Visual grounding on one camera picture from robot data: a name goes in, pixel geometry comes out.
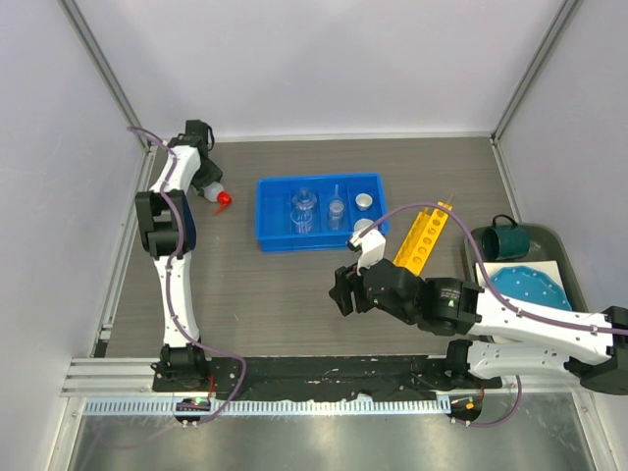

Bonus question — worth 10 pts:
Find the white squeeze bottle red cap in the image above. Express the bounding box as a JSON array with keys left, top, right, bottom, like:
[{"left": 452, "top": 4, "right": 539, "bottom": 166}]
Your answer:
[{"left": 198, "top": 182, "right": 233, "bottom": 215}]

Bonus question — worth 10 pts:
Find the yellow test tube rack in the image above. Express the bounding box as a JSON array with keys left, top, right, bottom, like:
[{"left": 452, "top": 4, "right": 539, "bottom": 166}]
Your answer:
[{"left": 393, "top": 207, "right": 448, "bottom": 276}]

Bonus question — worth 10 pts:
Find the white evaporating dish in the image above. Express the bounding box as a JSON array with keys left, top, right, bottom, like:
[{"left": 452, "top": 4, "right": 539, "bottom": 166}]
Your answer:
[{"left": 353, "top": 218, "right": 374, "bottom": 233}]

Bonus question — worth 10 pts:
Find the small glass bottle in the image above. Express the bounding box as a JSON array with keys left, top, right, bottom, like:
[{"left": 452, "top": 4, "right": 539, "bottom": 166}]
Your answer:
[{"left": 328, "top": 199, "right": 344, "bottom": 231}]

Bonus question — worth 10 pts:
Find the clear plastic funnel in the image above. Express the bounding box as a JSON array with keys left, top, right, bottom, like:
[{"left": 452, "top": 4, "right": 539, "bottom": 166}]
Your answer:
[{"left": 329, "top": 184, "right": 344, "bottom": 213}]

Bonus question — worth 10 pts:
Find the glass beaker with spout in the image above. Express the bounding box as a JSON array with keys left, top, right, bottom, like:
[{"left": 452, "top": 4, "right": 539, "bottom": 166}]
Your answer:
[{"left": 290, "top": 208, "right": 313, "bottom": 235}]

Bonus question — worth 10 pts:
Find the small white crucible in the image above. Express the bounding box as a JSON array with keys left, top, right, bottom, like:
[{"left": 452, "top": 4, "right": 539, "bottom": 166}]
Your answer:
[{"left": 354, "top": 193, "right": 373, "bottom": 212}]

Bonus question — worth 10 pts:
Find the blue plastic divided bin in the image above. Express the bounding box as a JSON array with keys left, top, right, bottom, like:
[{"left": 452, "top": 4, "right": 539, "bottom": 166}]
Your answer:
[{"left": 255, "top": 173, "right": 387, "bottom": 252}]

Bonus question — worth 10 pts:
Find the round glass flask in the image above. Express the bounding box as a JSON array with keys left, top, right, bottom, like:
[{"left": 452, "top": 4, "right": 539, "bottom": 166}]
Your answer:
[{"left": 292, "top": 187, "right": 318, "bottom": 211}]

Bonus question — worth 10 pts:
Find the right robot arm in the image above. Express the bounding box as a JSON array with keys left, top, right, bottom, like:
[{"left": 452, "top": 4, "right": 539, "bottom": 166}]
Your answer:
[{"left": 329, "top": 259, "right": 627, "bottom": 395}]

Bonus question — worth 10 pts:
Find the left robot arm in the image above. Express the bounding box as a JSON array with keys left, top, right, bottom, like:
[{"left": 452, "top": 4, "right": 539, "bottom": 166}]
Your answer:
[{"left": 128, "top": 120, "right": 222, "bottom": 393}]

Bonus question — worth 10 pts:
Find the blue round plate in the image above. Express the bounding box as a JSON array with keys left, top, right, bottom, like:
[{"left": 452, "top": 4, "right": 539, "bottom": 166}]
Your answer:
[{"left": 491, "top": 265, "right": 573, "bottom": 311}]

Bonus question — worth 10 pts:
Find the dark green tray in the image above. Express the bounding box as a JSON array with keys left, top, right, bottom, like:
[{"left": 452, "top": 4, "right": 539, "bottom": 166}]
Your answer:
[{"left": 463, "top": 223, "right": 590, "bottom": 344}]

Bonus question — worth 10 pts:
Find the white square board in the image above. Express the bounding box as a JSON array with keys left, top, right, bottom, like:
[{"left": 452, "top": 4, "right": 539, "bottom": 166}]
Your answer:
[{"left": 474, "top": 259, "right": 570, "bottom": 344}]

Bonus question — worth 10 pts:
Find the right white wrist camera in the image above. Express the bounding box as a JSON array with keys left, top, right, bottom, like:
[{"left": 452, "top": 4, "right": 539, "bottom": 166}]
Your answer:
[{"left": 348, "top": 229, "right": 386, "bottom": 274}]

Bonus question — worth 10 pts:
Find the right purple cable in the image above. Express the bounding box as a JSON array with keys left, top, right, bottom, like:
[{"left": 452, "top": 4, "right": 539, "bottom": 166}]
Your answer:
[{"left": 357, "top": 200, "right": 628, "bottom": 428}]

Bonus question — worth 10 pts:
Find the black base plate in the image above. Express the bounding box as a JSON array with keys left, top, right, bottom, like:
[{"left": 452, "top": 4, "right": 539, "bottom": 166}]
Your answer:
[{"left": 151, "top": 355, "right": 502, "bottom": 402}]

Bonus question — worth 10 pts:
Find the white slotted cable duct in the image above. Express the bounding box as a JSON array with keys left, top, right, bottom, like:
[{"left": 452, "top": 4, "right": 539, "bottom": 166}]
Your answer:
[{"left": 83, "top": 394, "right": 450, "bottom": 417}]

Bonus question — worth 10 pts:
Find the teal object with black cord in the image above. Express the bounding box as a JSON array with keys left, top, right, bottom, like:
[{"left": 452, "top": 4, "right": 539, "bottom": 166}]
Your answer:
[{"left": 481, "top": 214, "right": 531, "bottom": 262}]

